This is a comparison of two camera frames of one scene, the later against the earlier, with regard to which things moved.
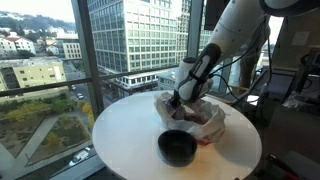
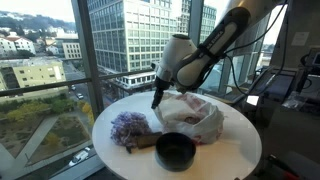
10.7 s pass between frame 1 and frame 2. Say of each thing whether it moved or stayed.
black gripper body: moved
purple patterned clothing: moved
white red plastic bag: stayed
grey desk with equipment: stayed
